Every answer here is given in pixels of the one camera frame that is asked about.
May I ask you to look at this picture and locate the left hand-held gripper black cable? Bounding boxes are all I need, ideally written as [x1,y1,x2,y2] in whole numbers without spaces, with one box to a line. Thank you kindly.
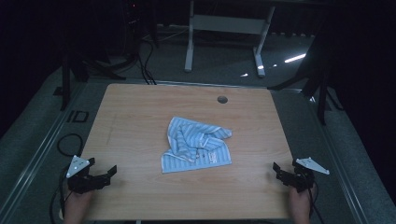
[49,133,84,224]

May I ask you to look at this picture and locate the hand-held gripper black cable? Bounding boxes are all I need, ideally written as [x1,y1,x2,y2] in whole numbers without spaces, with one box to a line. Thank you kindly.
[49,133,84,224]
[307,186,325,224]

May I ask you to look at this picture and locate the black floor cables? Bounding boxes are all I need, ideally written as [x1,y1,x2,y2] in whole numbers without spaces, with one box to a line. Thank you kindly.
[136,39,157,86]

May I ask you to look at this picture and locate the blue striped towel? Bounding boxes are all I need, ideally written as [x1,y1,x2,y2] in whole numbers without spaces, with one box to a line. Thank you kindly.
[161,116,233,175]

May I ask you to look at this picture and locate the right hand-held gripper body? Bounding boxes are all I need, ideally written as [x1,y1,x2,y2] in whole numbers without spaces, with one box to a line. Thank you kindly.
[275,157,331,193]

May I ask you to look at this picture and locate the person's right hand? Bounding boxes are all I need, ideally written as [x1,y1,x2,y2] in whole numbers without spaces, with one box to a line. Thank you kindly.
[289,185,318,224]

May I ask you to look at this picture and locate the right hand-held gripper black cable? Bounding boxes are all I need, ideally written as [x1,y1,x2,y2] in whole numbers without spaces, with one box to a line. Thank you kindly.
[307,186,325,224]

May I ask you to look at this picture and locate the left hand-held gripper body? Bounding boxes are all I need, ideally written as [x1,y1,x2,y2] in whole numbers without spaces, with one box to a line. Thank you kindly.
[65,154,112,195]

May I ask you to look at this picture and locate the black metal stand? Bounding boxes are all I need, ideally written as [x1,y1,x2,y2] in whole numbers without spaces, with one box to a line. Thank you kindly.
[60,46,126,112]
[267,31,344,126]

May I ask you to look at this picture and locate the dark equipment tower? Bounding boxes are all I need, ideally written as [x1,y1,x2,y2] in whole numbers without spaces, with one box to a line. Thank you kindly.
[121,0,142,62]

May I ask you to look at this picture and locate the white metal desk frame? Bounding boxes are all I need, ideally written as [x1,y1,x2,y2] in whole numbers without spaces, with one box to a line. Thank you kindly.
[184,0,276,78]

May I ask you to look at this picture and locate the person's left hand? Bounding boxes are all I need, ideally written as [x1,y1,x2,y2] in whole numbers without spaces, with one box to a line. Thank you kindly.
[64,189,93,224]

